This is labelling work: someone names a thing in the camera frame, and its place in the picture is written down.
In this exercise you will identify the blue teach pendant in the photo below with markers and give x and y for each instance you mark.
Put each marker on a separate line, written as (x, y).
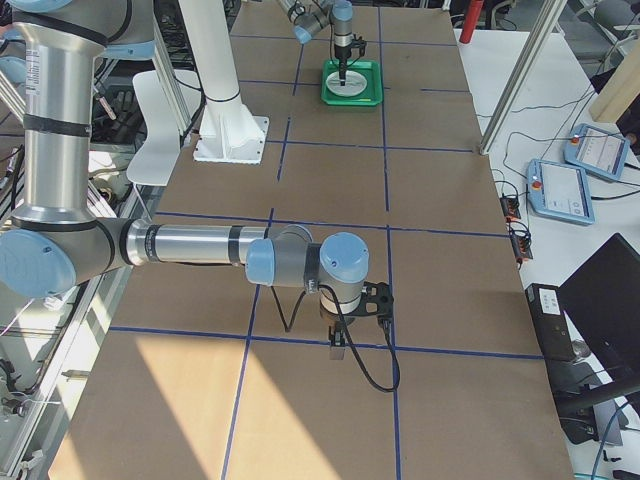
(599, 152)
(559, 191)

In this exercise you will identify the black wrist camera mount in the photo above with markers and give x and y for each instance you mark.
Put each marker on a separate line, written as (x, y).
(359, 44)
(376, 300)

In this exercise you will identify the black monitor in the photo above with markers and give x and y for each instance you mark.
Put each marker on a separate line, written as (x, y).
(601, 299)

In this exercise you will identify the green plastic tray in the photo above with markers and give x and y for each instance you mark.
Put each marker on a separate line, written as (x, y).
(372, 96)

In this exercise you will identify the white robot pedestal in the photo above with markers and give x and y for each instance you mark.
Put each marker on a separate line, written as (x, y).
(229, 132)

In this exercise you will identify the black computer box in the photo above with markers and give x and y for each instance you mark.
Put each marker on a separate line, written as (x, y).
(549, 321)

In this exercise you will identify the red cylinder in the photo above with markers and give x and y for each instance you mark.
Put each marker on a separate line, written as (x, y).
(471, 18)

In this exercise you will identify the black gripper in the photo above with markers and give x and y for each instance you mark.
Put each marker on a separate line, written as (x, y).
(332, 318)
(342, 53)

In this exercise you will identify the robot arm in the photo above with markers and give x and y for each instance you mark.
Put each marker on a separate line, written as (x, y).
(309, 20)
(56, 243)

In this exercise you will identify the far blue teach pendant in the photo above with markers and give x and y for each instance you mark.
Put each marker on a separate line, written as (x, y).
(599, 152)

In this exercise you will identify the far black power strip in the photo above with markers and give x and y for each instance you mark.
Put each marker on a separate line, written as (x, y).
(510, 207)

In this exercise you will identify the near blue teach pendant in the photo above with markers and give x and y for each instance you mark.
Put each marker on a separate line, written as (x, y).
(559, 191)

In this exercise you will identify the black power strip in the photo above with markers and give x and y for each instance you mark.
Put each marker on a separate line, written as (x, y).
(521, 240)
(510, 207)

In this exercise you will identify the aluminium frame post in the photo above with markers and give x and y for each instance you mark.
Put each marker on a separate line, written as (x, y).
(533, 46)

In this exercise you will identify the white chair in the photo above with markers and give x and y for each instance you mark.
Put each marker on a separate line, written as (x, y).
(154, 162)

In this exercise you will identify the white round plate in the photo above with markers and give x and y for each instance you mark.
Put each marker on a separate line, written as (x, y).
(351, 85)

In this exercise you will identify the near black power strip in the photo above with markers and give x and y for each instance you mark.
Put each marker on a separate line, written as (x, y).
(521, 240)

